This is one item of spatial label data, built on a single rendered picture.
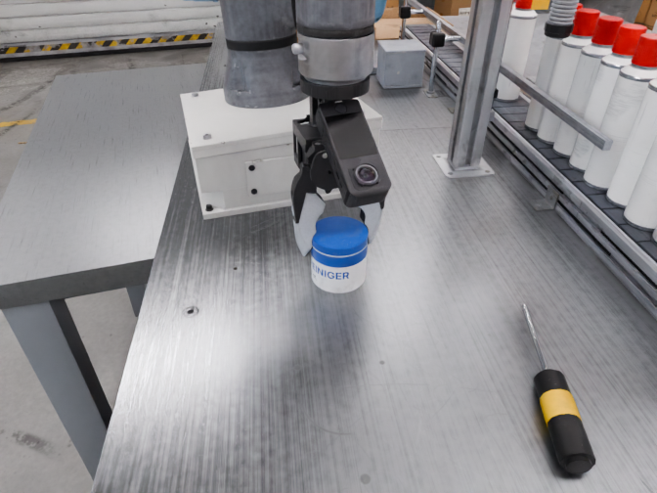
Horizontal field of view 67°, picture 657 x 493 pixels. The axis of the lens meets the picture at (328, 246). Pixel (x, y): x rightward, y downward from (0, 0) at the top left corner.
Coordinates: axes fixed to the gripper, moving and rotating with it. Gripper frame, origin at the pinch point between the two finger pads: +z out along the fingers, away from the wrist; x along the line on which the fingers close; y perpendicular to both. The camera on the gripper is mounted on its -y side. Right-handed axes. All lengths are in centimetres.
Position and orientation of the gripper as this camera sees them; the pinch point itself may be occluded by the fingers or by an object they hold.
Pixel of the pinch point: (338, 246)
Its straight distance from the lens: 60.3
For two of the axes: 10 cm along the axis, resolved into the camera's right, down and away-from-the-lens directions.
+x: -9.5, 1.8, -2.4
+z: 0.0, 8.1, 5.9
